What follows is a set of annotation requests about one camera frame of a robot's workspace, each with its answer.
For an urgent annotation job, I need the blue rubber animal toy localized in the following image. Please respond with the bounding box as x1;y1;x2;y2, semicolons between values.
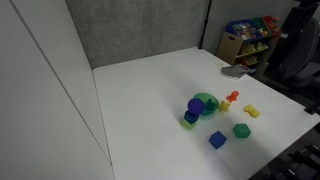
203;98;217;112

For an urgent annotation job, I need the yellow spiky toy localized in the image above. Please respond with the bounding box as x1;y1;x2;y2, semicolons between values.
218;100;232;114

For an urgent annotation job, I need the orange rubber animal toy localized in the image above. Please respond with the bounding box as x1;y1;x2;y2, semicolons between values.
225;90;240;104

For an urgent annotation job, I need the wooden toy bin shelf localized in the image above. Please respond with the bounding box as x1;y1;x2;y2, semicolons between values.
215;15;282;75

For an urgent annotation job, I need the purple ridged ball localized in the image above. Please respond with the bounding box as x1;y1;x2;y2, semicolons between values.
186;97;206;116

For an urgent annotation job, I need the small dark blue block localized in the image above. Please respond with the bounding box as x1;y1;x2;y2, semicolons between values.
183;110;200;125

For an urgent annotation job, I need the lime green block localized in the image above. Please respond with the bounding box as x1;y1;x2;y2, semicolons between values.
181;118;198;131

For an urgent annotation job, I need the green round block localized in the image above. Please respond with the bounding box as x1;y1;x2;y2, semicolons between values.
192;92;221;117

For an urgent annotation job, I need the blue cube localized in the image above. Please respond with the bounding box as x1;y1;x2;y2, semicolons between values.
208;130;228;150

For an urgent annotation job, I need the black partition pole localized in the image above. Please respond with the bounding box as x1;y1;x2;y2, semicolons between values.
198;0;214;50

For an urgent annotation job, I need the green cube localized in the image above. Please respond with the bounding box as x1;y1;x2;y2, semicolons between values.
232;123;252;140

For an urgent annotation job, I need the dark office chair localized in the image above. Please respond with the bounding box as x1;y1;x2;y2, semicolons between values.
264;0;320;89

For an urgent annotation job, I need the small black clamp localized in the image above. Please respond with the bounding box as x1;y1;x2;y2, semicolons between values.
303;99;320;116

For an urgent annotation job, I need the black equipment frame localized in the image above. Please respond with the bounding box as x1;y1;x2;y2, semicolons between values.
249;122;320;180

